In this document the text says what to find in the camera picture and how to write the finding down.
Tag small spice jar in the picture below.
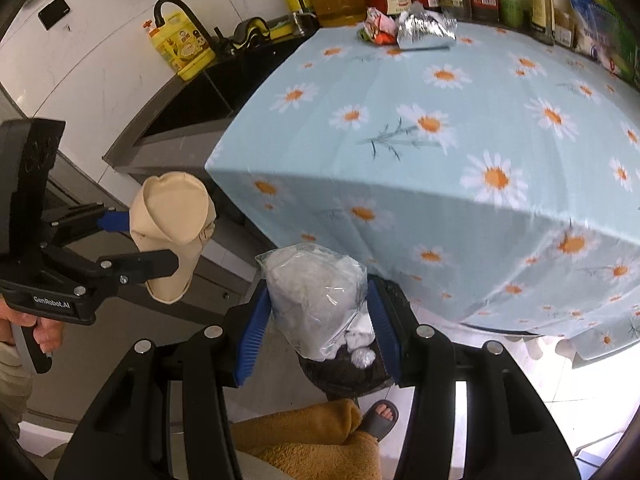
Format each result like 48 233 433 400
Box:
554 10 573 48

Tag person's right foot in slipper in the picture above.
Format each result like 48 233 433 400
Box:
360 400 401 443

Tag black and yellow cloth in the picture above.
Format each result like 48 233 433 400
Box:
232 16 271 51

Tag blue daisy print tablecloth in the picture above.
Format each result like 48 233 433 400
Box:
205 20 640 376

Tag yellow dish soap bottle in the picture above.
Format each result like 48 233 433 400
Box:
141 12 217 82

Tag white and blue packet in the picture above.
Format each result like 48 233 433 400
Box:
570 0 621 68

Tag clear bag of white tissue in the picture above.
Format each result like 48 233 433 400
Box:
255 242 376 361

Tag yellow green sponge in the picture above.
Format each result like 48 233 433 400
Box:
267 16 293 41

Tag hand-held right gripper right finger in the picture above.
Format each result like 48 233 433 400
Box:
367 277 583 480

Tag red snack wrapper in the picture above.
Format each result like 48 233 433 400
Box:
357 7 406 46

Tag person's orange pants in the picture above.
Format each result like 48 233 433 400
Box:
232 399 381 480

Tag black trash bin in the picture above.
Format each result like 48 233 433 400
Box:
297 275 396 402

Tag brown paper cup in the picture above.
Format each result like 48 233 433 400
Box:
130 171 218 305

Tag black wall plate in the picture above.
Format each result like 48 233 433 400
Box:
38 0 71 30

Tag person's left hand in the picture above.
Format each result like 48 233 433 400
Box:
0 293 65 356

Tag silver foil bag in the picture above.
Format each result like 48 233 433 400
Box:
396 2 458 52

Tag green packet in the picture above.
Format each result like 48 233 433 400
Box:
600 0 640 86

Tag black sink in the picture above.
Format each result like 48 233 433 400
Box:
142 35 321 136

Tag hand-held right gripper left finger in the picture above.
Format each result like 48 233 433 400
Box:
52 287 273 480

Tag small bottle yellow cap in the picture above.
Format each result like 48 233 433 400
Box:
529 0 556 46

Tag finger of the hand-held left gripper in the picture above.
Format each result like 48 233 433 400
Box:
42 202 132 246
42 248 180 293

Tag black faucet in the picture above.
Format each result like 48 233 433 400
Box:
153 0 238 53

